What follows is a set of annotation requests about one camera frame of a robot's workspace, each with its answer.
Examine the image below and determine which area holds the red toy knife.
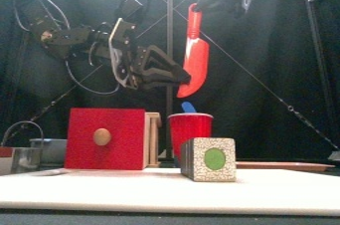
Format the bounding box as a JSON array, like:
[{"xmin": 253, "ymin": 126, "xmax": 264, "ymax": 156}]
[{"xmin": 175, "ymin": 2, "xmax": 211, "ymax": 100}]

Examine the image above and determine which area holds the black slanted frame pole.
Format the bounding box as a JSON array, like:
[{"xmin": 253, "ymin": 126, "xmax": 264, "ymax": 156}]
[{"xmin": 296, "ymin": 0, "xmax": 340, "ymax": 152}]

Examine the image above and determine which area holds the red box with wooden knob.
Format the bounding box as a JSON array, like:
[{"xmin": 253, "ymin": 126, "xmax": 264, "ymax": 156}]
[{"xmin": 64, "ymin": 108, "xmax": 164, "ymax": 171}]

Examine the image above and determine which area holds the red plastic cup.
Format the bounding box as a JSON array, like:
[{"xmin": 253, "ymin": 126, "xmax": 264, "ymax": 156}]
[{"xmin": 167, "ymin": 112, "xmax": 215, "ymax": 167}]

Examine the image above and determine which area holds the blue utensil handle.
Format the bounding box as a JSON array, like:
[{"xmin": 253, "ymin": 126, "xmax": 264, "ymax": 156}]
[{"xmin": 180, "ymin": 101, "xmax": 197, "ymax": 114}]

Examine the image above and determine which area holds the toy sushi roll block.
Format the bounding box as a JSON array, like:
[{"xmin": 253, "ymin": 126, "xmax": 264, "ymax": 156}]
[{"xmin": 179, "ymin": 136, "xmax": 237, "ymax": 183}]

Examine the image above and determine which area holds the metal pot with wire handle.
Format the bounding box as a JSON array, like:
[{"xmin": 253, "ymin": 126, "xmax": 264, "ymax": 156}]
[{"xmin": 0, "ymin": 120, "xmax": 45, "ymax": 176}]

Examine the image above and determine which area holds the flat brown plate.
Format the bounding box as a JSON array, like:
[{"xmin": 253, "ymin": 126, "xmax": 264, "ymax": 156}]
[{"xmin": 233, "ymin": 160, "xmax": 336, "ymax": 173}]

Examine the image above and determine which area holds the grey plastic container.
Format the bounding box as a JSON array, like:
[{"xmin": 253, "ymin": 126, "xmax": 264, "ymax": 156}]
[{"xmin": 28, "ymin": 137, "xmax": 69, "ymax": 165}]

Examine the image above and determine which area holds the white cutting board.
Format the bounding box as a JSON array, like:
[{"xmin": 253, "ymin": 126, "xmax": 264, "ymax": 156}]
[{"xmin": 0, "ymin": 167, "xmax": 340, "ymax": 218}]

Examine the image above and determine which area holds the vertical metal frame post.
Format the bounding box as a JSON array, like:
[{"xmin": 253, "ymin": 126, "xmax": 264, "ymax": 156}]
[{"xmin": 165, "ymin": 0, "xmax": 175, "ymax": 160}]

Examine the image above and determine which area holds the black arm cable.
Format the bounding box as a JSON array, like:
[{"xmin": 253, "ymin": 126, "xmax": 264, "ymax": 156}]
[{"xmin": 64, "ymin": 59, "xmax": 123, "ymax": 97}]

